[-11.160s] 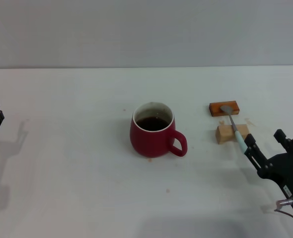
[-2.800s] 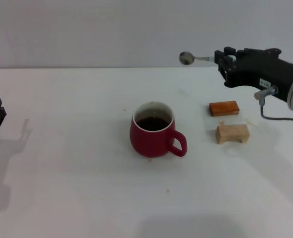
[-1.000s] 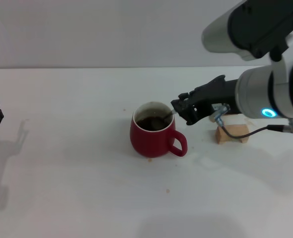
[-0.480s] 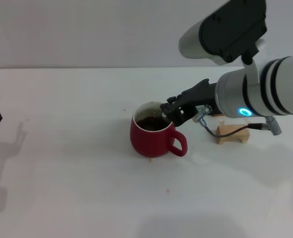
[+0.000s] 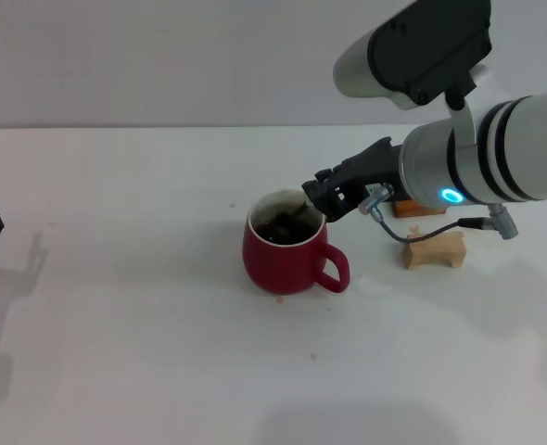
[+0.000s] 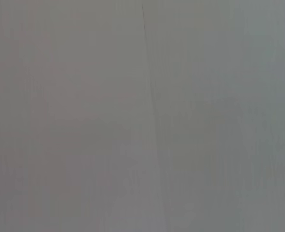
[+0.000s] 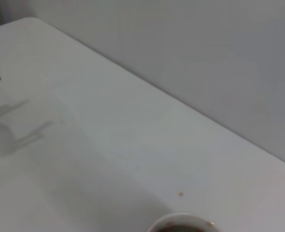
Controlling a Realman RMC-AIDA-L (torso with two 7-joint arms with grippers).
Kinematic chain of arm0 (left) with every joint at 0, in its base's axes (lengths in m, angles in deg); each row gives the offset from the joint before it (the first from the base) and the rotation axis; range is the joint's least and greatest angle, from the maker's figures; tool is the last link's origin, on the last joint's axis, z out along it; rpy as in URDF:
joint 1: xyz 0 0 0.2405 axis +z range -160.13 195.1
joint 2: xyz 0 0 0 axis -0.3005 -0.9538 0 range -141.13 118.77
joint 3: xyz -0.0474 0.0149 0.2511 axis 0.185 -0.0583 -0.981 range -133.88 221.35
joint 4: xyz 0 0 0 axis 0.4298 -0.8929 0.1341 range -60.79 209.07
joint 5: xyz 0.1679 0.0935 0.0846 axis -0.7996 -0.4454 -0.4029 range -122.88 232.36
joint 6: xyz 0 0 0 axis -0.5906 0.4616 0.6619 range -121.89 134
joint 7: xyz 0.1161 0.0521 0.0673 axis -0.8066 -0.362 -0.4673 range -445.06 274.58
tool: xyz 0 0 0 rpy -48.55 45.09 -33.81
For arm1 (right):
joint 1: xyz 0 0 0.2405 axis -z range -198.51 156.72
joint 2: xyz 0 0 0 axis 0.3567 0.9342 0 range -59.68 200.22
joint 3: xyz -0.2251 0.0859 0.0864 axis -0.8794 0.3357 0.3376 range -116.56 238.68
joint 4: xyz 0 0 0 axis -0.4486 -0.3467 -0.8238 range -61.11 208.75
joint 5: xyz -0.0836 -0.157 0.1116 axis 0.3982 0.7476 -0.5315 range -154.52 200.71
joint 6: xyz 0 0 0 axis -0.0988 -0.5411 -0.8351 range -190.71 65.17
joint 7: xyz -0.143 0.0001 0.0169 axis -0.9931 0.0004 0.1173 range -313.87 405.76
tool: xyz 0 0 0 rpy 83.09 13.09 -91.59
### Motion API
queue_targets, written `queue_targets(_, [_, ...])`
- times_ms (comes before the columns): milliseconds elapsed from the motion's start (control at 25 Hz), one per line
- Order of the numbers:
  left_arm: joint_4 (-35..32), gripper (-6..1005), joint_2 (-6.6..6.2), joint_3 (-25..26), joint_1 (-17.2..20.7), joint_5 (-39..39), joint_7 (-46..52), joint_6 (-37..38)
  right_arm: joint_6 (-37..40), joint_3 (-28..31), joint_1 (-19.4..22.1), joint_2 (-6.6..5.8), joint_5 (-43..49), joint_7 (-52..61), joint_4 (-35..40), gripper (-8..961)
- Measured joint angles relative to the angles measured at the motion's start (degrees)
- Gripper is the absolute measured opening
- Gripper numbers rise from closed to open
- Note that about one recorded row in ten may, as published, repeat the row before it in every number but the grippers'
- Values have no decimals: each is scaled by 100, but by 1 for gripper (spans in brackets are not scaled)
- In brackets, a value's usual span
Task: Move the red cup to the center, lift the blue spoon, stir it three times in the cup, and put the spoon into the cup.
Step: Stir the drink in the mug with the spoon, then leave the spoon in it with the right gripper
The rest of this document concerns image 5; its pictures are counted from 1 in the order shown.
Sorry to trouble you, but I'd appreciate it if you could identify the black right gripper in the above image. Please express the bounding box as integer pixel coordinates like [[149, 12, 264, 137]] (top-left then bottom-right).
[[300, 136, 403, 223]]

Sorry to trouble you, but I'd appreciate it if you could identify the blue handled metal spoon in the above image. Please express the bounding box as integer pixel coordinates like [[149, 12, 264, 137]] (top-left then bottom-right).
[[275, 198, 321, 235]]

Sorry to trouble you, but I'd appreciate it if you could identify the red ceramic coffee cup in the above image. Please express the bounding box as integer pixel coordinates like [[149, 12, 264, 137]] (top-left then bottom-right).
[[241, 188, 351, 297]]

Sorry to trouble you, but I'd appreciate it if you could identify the orange brown wooden block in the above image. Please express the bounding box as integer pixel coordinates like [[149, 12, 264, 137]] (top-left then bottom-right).
[[392, 195, 448, 220]]

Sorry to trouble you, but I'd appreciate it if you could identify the light wooden bridge block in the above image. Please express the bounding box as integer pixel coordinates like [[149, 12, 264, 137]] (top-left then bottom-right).
[[401, 231, 467, 271]]

